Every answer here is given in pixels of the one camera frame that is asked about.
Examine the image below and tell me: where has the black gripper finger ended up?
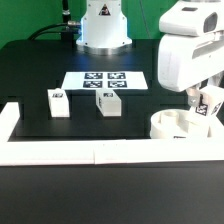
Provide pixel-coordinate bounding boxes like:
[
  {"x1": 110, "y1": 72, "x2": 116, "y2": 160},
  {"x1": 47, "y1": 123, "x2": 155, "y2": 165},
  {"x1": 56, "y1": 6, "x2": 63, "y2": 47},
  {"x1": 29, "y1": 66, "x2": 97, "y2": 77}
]
[{"x1": 186, "y1": 86, "x2": 201, "y2": 107}]

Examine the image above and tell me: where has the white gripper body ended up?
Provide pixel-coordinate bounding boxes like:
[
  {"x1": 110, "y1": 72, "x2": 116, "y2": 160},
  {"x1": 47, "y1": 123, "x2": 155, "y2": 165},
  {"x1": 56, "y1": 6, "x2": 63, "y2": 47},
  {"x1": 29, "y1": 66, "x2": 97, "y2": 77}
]
[{"x1": 158, "y1": 0, "x2": 224, "y2": 92}]

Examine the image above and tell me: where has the white round stool seat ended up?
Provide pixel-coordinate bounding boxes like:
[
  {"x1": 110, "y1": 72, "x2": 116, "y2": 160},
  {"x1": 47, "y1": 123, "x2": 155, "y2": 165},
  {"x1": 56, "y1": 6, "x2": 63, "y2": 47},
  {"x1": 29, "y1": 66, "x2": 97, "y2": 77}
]
[{"x1": 150, "y1": 109, "x2": 212, "y2": 139}]

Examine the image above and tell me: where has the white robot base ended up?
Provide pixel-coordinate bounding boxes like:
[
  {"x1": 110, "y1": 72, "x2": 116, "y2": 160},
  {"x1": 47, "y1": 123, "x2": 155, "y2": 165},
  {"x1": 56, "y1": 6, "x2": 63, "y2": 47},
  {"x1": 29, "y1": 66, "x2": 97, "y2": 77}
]
[{"x1": 76, "y1": 0, "x2": 132, "y2": 55}]

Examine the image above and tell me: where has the white sheet with tags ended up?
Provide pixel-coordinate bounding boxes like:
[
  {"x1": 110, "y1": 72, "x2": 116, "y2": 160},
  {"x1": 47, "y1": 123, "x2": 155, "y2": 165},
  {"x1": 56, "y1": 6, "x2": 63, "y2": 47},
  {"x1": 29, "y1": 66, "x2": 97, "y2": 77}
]
[{"x1": 61, "y1": 71, "x2": 148, "y2": 90}]

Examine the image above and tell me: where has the white U-shaped boundary fence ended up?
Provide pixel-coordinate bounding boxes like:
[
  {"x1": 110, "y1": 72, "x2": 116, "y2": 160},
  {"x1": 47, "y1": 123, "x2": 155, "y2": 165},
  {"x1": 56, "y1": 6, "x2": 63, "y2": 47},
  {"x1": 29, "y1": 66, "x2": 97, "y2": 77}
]
[{"x1": 0, "y1": 102, "x2": 224, "y2": 166}]

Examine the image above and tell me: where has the black cable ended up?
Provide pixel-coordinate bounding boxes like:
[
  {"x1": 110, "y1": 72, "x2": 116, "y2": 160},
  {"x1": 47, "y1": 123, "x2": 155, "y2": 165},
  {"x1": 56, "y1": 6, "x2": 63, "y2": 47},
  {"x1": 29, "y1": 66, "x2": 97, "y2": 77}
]
[{"x1": 27, "y1": 20, "x2": 82, "y2": 41}]

